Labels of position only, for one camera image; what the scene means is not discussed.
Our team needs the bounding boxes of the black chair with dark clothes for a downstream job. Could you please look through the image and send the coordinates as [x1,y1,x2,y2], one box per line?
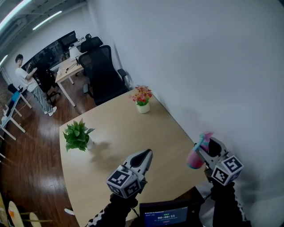
[36,63,62,105]

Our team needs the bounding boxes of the pink and teal spray bottle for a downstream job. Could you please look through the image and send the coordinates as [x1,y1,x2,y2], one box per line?
[185,132,214,170]

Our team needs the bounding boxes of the person's left forearm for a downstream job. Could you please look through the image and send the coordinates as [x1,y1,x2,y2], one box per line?
[86,192,139,227]

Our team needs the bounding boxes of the green plant in white pot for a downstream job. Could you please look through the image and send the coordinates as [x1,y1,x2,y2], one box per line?
[63,118,95,153]

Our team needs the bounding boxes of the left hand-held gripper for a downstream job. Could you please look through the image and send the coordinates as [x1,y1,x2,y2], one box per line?
[106,149,154,199]

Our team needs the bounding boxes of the black mesh office chair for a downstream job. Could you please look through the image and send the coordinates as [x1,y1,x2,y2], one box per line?
[79,45,131,106]

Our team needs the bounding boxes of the person's right forearm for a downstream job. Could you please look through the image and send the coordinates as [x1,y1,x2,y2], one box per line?
[209,181,251,227]

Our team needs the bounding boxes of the black computer monitor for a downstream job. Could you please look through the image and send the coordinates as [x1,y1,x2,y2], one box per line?
[60,31,78,48]

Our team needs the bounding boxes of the wooden desk white legs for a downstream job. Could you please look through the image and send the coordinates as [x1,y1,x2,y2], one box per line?
[55,58,85,107]

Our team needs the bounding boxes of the white narrow desk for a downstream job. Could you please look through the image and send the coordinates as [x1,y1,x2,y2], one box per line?
[0,92,33,141]

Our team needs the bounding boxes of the black chest-mounted screen device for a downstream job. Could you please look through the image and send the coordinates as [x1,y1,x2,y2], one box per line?
[139,199,201,227]

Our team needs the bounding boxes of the small round wooden stool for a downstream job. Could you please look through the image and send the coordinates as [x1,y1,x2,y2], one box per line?
[29,212,53,227]

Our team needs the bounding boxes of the black headrest office chair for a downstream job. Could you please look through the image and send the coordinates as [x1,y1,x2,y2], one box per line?
[79,33,104,54]

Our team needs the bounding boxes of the large round wooden stool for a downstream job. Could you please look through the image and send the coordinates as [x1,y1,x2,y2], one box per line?
[8,200,23,227]

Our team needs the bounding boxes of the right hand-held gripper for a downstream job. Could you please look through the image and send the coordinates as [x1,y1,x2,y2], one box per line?
[197,137,244,186]

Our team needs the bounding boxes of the white table lamp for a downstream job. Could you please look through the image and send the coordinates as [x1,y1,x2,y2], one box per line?
[68,47,80,61]

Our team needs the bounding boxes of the red flowers in white pot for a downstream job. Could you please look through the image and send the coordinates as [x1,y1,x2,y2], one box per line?
[132,85,153,114]

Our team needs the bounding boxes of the large black wall screen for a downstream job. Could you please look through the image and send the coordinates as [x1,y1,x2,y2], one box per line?
[21,30,77,74]

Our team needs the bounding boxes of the small black chair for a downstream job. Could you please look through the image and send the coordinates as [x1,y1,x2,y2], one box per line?
[8,83,24,95]

